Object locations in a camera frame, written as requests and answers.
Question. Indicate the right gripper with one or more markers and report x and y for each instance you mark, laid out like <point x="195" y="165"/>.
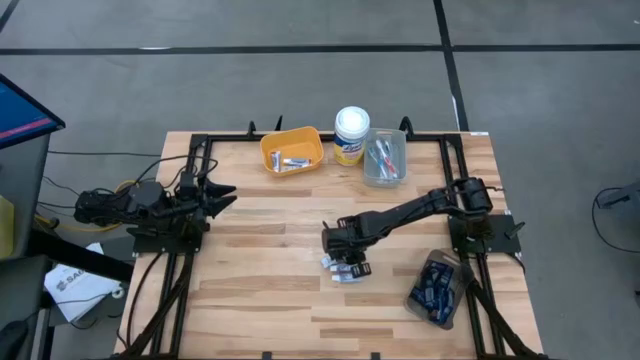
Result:
<point x="350" y="237"/>

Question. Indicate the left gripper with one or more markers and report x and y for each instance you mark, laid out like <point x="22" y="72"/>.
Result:
<point x="192" y="207"/>

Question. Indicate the toothbrush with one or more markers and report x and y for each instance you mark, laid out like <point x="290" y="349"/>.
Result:
<point x="384" y="150"/>
<point x="376" y="161"/>
<point x="391" y="164"/>

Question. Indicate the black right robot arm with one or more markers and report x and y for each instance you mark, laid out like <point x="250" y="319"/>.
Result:
<point x="415" y="207"/>

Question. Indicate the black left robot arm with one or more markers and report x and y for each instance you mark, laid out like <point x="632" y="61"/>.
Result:
<point x="115" y="205"/>

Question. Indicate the black clamp hook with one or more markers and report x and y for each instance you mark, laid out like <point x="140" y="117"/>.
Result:
<point x="406" y="127"/>
<point x="279" y="124"/>
<point x="252" y="130"/>

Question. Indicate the translucent grey plastic bin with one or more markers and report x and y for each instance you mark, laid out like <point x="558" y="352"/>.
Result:
<point x="397" y="180"/>
<point x="460" y="280"/>

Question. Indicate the yellow plastic bin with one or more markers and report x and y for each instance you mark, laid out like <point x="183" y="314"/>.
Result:
<point x="295" y="142"/>

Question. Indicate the yellow Lysol wipes canister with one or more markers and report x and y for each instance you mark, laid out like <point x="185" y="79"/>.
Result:
<point x="351" y="125"/>

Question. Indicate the black stand bar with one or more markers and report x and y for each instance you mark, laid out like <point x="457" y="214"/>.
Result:
<point x="80" y="257"/>

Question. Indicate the white printed paper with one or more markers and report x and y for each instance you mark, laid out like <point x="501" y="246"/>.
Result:
<point x="75" y="290"/>

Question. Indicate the white label sticker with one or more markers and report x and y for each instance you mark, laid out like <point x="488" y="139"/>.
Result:
<point x="479" y="133"/>

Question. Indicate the grey cabinet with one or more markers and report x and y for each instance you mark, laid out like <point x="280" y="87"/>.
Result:
<point x="20" y="175"/>

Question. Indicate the yellow object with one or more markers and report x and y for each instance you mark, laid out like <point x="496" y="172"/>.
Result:
<point x="6" y="225"/>

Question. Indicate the blue screen monitor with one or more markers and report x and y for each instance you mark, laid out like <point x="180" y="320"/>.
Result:
<point x="20" y="112"/>

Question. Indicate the black bag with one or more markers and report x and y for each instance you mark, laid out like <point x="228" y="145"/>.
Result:
<point x="12" y="342"/>

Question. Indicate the grey floor device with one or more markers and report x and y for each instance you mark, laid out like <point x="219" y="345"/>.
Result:
<point x="625" y="197"/>

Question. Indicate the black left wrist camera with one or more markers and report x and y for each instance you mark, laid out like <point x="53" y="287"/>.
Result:
<point x="187" y="182"/>

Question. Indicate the black aluminium rig frame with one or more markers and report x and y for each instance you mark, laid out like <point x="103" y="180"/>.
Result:
<point x="230" y="136"/>

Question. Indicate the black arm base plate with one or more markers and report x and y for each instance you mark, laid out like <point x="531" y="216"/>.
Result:
<point x="495" y="240"/>
<point x="165" y="244"/>

